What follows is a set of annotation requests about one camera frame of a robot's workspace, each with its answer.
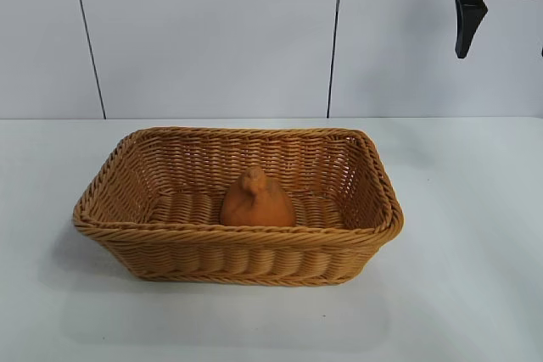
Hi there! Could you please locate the knobbly orange fruit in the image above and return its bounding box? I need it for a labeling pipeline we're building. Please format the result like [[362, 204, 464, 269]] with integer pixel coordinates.
[[219, 166, 297, 227]]

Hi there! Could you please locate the woven wicker basket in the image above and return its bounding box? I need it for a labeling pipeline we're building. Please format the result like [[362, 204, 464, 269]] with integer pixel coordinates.
[[70, 125, 406, 287]]

